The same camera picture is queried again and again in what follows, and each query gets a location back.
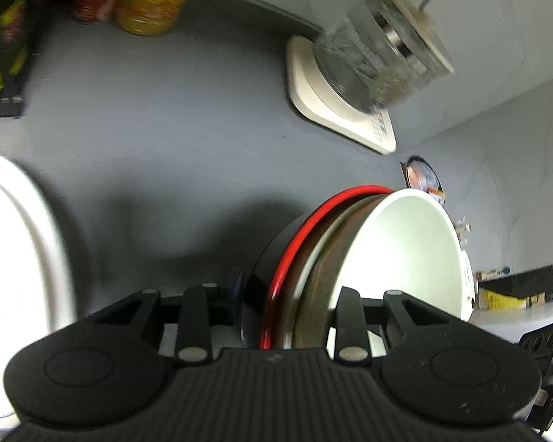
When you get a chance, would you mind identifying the red and black bowl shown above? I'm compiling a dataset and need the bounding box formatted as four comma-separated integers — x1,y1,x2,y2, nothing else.
240,185,393,348

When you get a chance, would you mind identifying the cream bowl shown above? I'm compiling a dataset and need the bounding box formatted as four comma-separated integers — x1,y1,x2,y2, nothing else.
290,187,463,350
271,193,385,349

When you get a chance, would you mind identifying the white deep plate blue script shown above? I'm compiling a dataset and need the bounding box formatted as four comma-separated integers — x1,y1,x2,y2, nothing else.
0,155,77,437

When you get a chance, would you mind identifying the cream air fryer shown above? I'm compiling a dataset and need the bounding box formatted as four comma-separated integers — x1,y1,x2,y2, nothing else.
455,220,480,323

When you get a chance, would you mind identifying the cream kettle base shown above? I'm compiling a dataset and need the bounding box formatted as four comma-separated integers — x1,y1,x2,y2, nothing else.
286,36,396,155

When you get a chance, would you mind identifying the glass electric kettle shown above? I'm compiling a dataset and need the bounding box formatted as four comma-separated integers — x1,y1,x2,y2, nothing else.
314,0,455,114

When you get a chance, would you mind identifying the large soy sauce jug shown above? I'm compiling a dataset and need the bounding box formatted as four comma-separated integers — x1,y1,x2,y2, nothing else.
0,0,28,91

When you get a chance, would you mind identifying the black storage rack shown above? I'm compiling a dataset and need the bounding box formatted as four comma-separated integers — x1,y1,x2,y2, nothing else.
0,0,82,120

